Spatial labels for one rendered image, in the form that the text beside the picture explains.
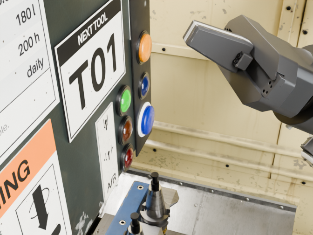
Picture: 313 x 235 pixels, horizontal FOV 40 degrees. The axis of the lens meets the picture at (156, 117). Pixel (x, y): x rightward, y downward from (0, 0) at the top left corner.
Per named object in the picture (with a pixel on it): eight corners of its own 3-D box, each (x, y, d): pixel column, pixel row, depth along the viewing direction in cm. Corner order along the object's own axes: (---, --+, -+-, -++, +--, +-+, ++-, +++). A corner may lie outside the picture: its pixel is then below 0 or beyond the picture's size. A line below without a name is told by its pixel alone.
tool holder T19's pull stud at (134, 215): (132, 224, 78) (132, 210, 76) (141, 226, 78) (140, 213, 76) (129, 231, 77) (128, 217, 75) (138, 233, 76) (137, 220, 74)
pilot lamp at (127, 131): (134, 133, 40) (133, 114, 38) (125, 148, 38) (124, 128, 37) (128, 132, 40) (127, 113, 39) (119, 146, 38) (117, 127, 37)
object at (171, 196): (181, 192, 96) (181, 190, 96) (174, 210, 92) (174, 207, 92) (152, 185, 98) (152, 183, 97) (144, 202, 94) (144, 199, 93)
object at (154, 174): (151, 183, 87) (151, 170, 85) (159, 184, 86) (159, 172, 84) (149, 189, 85) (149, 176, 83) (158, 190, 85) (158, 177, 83)
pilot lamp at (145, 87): (151, 90, 42) (150, 70, 41) (143, 101, 41) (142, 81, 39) (145, 89, 43) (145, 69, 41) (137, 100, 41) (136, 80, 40)
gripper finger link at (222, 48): (198, 16, 38) (252, 42, 40) (180, 46, 39) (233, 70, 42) (204, 23, 36) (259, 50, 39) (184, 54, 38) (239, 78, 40)
